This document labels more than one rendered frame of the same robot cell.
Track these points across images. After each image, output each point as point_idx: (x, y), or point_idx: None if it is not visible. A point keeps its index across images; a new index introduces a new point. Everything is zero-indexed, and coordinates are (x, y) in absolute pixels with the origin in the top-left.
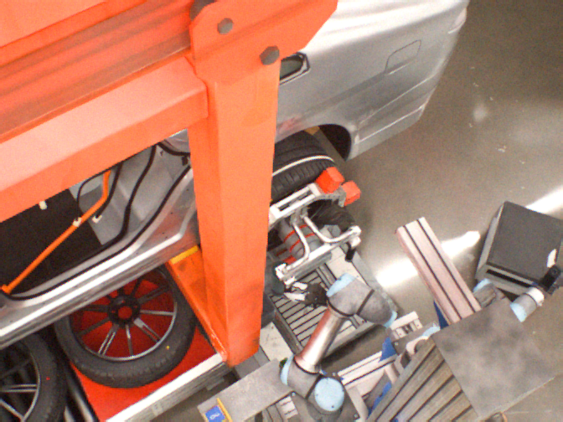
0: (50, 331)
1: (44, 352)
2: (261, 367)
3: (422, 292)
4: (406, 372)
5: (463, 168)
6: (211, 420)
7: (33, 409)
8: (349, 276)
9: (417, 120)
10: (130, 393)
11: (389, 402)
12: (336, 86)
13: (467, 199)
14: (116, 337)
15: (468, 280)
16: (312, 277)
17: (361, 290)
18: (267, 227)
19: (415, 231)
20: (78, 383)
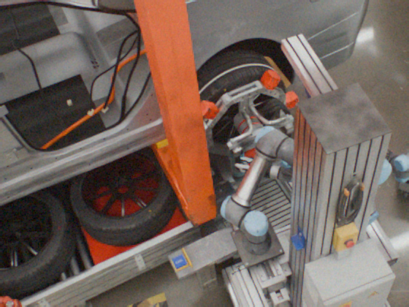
0: (74, 214)
1: (60, 210)
2: (220, 230)
3: None
4: (294, 163)
5: (394, 116)
6: (176, 264)
7: (45, 248)
8: (272, 127)
9: (361, 84)
10: (122, 250)
11: (293, 213)
12: (270, 1)
13: (396, 137)
14: (117, 211)
15: (394, 192)
16: (272, 184)
17: (279, 136)
18: (191, 49)
19: (294, 42)
20: (89, 251)
